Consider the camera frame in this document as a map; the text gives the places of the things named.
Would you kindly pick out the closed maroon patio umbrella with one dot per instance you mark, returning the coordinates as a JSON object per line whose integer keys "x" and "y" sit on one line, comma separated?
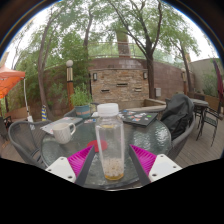
{"x": 220, "y": 80}

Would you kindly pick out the wooden lamp post white globe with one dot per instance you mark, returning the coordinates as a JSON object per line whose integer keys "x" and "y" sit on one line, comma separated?
{"x": 184, "y": 83}
{"x": 69, "y": 90}

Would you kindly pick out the large dark-trunked tree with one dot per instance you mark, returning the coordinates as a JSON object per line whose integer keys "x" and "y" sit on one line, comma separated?
{"x": 150, "y": 76}

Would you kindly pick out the black backpack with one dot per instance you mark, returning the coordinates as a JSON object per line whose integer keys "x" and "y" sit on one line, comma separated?
{"x": 176, "y": 113}

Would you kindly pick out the grey wall box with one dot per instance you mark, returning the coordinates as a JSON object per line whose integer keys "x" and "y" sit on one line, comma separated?
{"x": 158, "y": 92}

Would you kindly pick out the silver laptop with stickers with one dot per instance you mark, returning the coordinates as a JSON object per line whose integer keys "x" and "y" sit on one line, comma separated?
{"x": 66, "y": 120}

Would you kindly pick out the green plant in teal pot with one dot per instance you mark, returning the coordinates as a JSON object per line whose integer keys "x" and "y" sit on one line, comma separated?
{"x": 81, "y": 96}

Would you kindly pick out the clear plastic bottle white cap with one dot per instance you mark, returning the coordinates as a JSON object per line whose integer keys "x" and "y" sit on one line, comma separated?
{"x": 110, "y": 140}

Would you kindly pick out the white ribbed ceramic mug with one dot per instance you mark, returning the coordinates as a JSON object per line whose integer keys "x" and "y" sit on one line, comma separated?
{"x": 61, "y": 133}

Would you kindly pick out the orange canopy with white pole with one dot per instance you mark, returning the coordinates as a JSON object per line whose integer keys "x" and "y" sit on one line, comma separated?
{"x": 10, "y": 80}

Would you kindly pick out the wooden bench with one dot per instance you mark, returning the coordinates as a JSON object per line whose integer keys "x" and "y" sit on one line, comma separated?
{"x": 18, "y": 114}

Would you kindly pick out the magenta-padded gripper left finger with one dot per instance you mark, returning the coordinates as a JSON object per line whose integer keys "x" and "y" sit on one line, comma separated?
{"x": 65, "y": 166}

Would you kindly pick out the leaning thin-trunked tree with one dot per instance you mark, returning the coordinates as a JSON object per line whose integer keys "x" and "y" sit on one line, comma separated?
{"x": 41, "y": 73}

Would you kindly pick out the black wall lantern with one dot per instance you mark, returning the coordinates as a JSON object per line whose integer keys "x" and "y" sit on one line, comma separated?
{"x": 95, "y": 76}
{"x": 145, "y": 75}

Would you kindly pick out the grey mesh patio chair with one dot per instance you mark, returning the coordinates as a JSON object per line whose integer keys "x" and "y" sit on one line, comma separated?
{"x": 70, "y": 113}
{"x": 181, "y": 145}
{"x": 23, "y": 136}

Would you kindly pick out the group of dark patio chairs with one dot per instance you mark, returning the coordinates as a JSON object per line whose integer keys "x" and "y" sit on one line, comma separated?
{"x": 210, "y": 120}

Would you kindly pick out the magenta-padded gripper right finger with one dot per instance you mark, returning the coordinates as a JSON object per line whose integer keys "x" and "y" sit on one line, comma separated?
{"x": 160, "y": 166}

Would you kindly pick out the yellow blue striped cone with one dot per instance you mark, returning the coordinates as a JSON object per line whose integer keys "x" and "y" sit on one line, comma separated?
{"x": 44, "y": 113}

